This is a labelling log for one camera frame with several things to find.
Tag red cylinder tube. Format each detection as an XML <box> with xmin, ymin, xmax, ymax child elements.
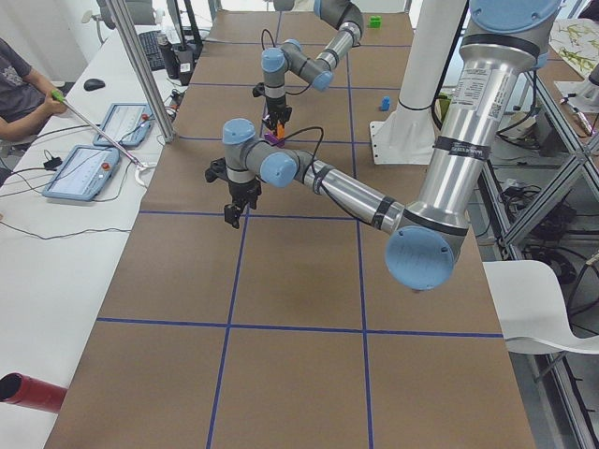
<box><xmin>1</xmin><ymin>372</ymin><xmax>67</xmax><ymax>413</ymax></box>

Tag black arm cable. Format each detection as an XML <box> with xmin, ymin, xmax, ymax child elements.
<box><xmin>280</xmin><ymin>124</ymin><xmax>327</xmax><ymax>188</ymax></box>

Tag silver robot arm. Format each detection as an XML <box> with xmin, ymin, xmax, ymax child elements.
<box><xmin>253</xmin><ymin>1</ymin><xmax>364</xmax><ymax>140</ymax></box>
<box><xmin>205</xmin><ymin>1</ymin><xmax>561</xmax><ymax>290</ymax></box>

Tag white chair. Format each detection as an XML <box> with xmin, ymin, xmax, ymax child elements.
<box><xmin>483</xmin><ymin>260</ymin><xmax>598</xmax><ymax>355</ymax></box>

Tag black drink bottle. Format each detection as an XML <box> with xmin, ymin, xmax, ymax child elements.
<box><xmin>157</xmin><ymin>34</ymin><xmax>180</xmax><ymax>80</ymax></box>

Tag seated person grey shirt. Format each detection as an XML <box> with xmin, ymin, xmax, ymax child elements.
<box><xmin>1</xmin><ymin>39</ymin><xmax>66</xmax><ymax>142</ymax></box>

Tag purple trapezoid block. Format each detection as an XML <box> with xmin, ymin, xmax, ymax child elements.
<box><xmin>264</xmin><ymin>132</ymin><xmax>285</xmax><ymax>148</ymax></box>

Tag orange trapezoid block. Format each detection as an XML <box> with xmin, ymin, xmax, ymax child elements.
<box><xmin>274</xmin><ymin>123</ymin><xmax>285</xmax><ymax>140</ymax></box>

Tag black keyboard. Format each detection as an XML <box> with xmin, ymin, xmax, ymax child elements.
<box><xmin>138</xmin><ymin>30</ymin><xmax>165</xmax><ymax>71</ymax></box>

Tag blue teach pendant near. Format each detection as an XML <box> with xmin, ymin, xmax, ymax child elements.
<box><xmin>42</xmin><ymin>145</ymin><xmax>121</xmax><ymax>201</ymax></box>

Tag blue teach pendant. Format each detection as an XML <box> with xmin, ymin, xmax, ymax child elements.
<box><xmin>99</xmin><ymin>103</ymin><xmax>153</xmax><ymax>148</ymax></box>
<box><xmin>42</xmin><ymin>145</ymin><xmax>121</xmax><ymax>201</ymax></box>

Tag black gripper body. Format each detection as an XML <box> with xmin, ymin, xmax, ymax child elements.
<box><xmin>252</xmin><ymin>82</ymin><xmax>291</xmax><ymax>123</ymax></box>
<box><xmin>205</xmin><ymin>158</ymin><xmax>261</xmax><ymax>210</ymax></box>

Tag green block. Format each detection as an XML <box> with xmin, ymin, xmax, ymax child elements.
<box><xmin>368</xmin><ymin>16</ymin><xmax>382</xmax><ymax>28</ymax></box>

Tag blue teach pendant far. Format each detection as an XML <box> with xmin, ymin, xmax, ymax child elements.
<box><xmin>99</xmin><ymin>103</ymin><xmax>153</xmax><ymax>148</ymax></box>

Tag aluminium frame post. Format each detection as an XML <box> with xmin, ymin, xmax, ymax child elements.
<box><xmin>106</xmin><ymin>0</ymin><xmax>175</xmax><ymax>143</ymax></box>

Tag black computer mouse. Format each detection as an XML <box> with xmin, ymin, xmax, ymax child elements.
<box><xmin>83</xmin><ymin>78</ymin><xmax>106</xmax><ymax>92</ymax></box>

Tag green handled reacher stick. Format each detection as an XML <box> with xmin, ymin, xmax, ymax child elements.
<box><xmin>51</xmin><ymin>89</ymin><xmax>156</xmax><ymax>188</ymax></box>

